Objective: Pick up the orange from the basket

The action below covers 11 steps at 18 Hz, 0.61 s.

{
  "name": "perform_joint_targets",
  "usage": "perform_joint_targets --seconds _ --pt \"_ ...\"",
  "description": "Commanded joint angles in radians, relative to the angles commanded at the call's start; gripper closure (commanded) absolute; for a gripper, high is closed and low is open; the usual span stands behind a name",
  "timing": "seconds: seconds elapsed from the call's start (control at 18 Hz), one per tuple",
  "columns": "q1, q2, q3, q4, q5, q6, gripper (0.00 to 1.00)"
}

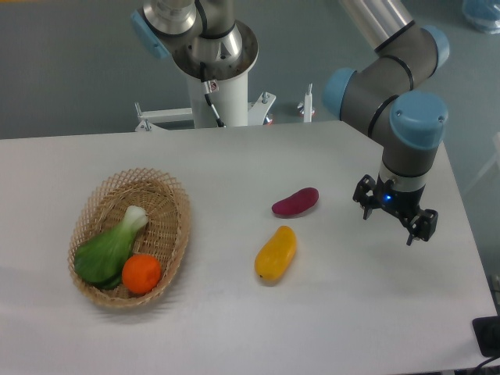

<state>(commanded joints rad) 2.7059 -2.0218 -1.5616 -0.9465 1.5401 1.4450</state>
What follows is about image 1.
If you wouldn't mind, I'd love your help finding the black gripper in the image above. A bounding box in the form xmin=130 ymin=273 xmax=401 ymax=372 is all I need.
xmin=352 ymin=173 xmax=438 ymax=246

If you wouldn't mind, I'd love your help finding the orange fruit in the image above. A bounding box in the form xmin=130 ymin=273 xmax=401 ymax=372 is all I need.
xmin=121 ymin=254 xmax=162 ymax=295

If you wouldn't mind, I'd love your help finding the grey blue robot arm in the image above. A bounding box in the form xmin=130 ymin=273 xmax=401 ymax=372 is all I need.
xmin=130 ymin=1 xmax=449 ymax=241

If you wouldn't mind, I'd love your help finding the woven wicker basket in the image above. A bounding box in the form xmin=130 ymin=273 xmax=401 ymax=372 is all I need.
xmin=68 ymin=168 xmax=191 ymax=309

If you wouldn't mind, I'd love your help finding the purple sweet potato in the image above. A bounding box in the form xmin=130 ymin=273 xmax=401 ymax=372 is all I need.
xmin=271 ymin=187 xmax=320 ymax=216

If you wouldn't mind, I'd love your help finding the yellow mango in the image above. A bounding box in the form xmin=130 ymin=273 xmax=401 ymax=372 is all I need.
xmin=254 ymin=226 xmax=298 ymax=284

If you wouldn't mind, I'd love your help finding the black device at table edge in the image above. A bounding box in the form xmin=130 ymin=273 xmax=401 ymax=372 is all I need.
xmin=472 ymin=316 xmax=499 ymax=357

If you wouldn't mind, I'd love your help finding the blue bag in corner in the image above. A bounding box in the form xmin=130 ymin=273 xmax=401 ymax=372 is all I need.
xmin=462 ymin=0 xmax=499 ymax=34

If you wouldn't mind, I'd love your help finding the green bok choy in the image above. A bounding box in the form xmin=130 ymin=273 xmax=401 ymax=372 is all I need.
xmin=73 ymin=205 xmax=148 ymax=290

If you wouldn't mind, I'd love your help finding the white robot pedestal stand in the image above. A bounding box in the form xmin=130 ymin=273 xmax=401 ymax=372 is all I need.
xmin=134 ymin=21 xmax=277 ymax=132

